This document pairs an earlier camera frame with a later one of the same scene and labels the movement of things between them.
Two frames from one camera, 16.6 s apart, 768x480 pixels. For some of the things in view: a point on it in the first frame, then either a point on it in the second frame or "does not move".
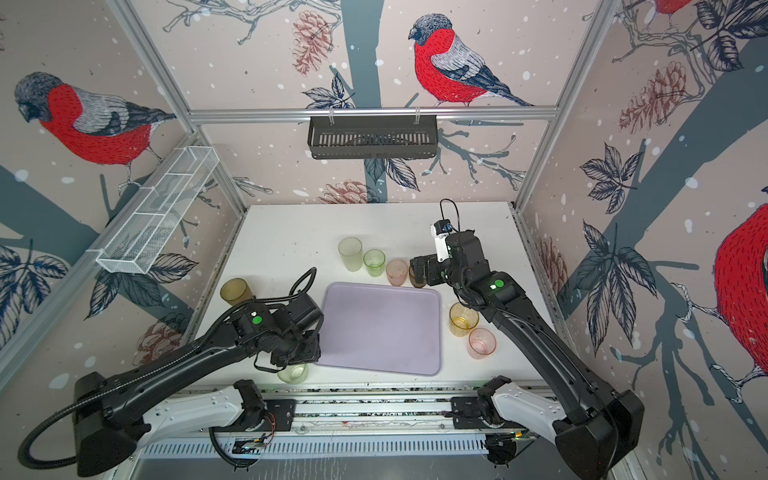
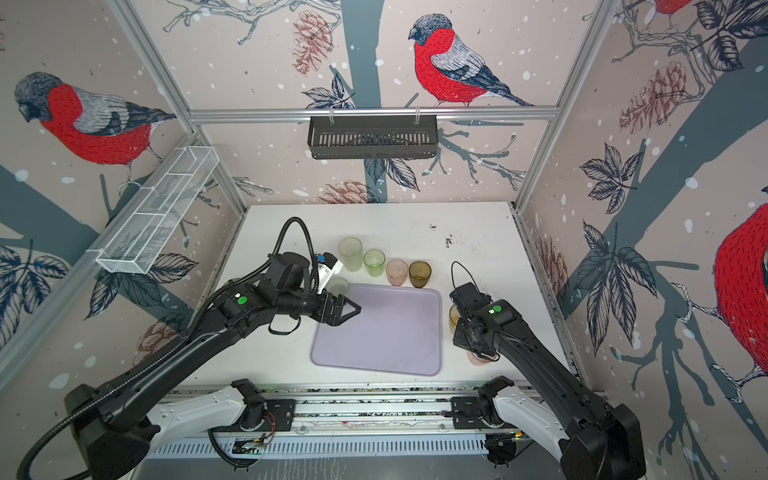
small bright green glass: x=374 y=260 does not move
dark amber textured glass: x=412 y=277 does not move
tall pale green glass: x=351 y=251 does not move
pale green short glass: x=294 y=374 to x=337 y=285
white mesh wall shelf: x=163 y=204 does not move
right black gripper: x=420 y=267 to x=457 y=336
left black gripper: x=313 y=354 to x=336 y=316
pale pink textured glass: x=396 y=271 does not move
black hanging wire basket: x=372 y=137 does not move
